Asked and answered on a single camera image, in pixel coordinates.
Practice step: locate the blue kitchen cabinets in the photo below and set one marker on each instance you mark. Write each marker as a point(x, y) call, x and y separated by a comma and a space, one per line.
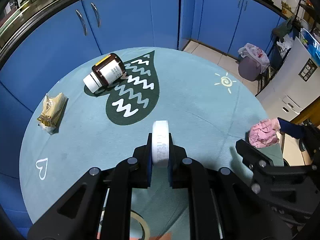
point(64, 42)

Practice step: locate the brown medicine bottle white cap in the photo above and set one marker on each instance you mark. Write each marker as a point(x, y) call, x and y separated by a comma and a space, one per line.
point(104, 72)

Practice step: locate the yellow snack wrapper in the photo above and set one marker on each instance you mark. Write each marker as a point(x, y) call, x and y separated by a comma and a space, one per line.
point(52, 109)

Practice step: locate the grey bin with plastic bag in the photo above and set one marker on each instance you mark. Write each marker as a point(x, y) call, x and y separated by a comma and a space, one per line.
point(253, 62)

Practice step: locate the blue snack package on cabinet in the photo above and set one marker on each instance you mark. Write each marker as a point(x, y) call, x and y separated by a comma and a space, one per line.
point(311, 44)

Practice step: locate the white storage cabinet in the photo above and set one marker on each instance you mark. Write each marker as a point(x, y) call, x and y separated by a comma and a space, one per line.
point(294, 87)

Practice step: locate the white round lid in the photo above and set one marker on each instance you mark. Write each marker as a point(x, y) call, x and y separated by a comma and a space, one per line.
point(160, 143)

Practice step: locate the light blue round table mat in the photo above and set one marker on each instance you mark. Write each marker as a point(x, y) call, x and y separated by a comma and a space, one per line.
point(163, 92)

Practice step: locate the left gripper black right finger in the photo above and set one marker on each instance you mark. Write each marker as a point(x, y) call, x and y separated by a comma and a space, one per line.
point(170, 161)

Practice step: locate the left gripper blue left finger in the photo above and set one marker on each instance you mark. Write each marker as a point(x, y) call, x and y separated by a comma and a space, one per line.
point(149, 162)

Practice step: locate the pink wrapper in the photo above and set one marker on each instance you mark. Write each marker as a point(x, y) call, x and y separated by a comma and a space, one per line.
point(264, 133)

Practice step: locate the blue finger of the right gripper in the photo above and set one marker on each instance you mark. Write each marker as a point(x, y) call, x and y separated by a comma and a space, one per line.
point(295, 131)
point(252, 153)

